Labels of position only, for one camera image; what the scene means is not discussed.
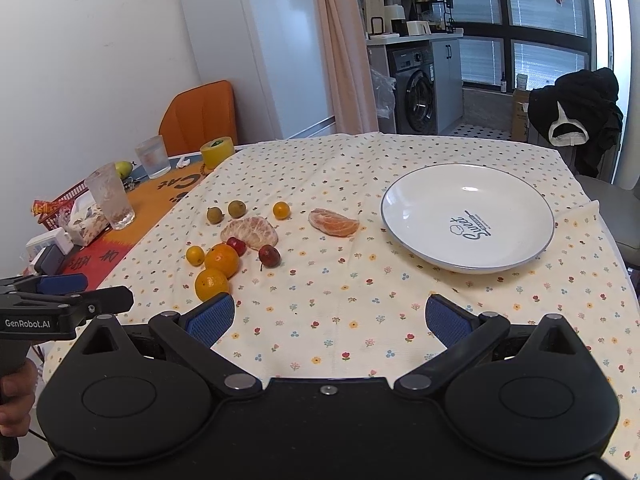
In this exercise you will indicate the black jacket on chair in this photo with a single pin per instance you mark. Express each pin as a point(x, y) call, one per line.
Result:
point(579, 111)

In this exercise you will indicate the grey washing machine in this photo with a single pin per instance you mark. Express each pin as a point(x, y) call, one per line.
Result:
point(412, 67)

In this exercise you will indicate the white plate with blue rim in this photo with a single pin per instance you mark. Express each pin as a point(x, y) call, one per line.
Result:
point(468, 219)

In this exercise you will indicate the brown longan right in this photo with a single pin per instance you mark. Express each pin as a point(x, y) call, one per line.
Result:
point(237, 209)

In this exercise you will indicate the pink curtain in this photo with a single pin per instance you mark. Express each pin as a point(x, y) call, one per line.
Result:
point(347, 64)

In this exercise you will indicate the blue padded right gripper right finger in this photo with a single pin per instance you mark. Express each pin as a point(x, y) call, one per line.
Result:
point(468, 339)

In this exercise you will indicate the large orange mandarin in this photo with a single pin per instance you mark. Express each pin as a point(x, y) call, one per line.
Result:
point(223, 258)

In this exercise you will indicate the yellow tape roll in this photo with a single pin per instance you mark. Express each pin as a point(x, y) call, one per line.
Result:
point(215, 152)

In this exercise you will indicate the cardboard box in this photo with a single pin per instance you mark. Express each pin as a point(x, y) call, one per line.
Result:
point(519, 129)

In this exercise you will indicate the frosted textured glass near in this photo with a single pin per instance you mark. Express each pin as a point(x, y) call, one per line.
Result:
point(110, 195)

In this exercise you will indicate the brown longan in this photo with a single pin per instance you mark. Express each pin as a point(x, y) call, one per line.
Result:
point(237, 209)
point(214, 215)

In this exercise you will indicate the green apple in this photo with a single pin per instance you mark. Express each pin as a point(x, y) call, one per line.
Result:
point(124, 169)

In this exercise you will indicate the clear drinking glass far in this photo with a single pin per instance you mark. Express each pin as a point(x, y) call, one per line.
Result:
point(153, 156)

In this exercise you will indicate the brown longan left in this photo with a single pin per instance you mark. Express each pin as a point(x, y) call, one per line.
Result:
point(214, 215)

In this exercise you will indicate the red crabapple with stem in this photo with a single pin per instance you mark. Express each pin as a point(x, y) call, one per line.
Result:
point(269, 256)

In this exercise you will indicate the peeled orange segment piece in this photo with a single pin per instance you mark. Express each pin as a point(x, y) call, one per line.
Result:
point(332, 224)

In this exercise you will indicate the white refrigerator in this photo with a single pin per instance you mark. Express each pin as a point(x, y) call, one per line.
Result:
point(271, 53)

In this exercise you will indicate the white kitchen counter cabinet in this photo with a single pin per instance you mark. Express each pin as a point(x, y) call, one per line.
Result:
point(447, 68)

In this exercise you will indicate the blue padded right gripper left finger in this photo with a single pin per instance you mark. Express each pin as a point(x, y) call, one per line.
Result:
point(188, 340)

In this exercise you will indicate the floral cream tablecloth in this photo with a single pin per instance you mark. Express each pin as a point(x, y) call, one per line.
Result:
point(354, 306)

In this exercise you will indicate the orange chair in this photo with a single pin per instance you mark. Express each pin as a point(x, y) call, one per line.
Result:
point(197, 116)

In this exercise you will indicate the red crabapple small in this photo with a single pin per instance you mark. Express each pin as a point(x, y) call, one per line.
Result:
point(237, 245)

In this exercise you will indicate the person's left hand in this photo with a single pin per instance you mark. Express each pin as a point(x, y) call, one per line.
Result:
point(18, 391)

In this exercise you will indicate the small yellow kumquat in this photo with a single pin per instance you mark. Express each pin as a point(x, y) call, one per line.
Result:
point(195, 255)
point(281, 211)

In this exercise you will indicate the white charger adapter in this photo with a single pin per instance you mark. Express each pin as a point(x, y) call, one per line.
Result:
point(58, 237)

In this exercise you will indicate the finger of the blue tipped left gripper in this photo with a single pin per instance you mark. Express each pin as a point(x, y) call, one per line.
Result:
point(53, 285)

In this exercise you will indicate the peeled citrus half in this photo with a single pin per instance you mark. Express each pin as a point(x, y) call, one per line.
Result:
point(254, 232)

